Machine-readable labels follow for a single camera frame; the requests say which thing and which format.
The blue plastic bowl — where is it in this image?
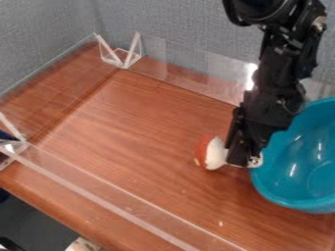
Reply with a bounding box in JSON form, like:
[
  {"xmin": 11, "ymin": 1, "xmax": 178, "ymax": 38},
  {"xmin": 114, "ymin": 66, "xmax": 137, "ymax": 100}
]
[{"xmin": 249, "ymin": 97, "xmax": 335, "ymax": 214}]

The red and white toy mushroom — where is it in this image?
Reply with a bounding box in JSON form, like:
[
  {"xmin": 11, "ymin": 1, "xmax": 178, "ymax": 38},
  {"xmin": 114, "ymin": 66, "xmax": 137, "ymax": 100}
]
[{"xmin": 193, "ymin": 134, "xmax": 256, "ymax": 171}]

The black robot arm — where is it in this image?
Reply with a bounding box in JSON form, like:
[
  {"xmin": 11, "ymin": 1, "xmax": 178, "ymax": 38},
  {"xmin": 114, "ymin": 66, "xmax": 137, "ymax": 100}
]
[{"xmin": 222, "ymin": 0, "xmax": 326, "ymax": 167}]

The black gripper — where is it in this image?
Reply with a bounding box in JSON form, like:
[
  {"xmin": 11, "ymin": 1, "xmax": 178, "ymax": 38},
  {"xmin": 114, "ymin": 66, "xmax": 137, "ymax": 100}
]
[{"xmin": 225, "ymin": 48, "xmax": 304, "ymax": 168}]

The clear acrylic barrier wall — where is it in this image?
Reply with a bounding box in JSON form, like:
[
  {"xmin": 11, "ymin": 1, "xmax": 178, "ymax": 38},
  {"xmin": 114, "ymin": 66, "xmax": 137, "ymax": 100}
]
[{"xmin": 0, "ymin": 31, "xmax": 335, "ymax": 251}]

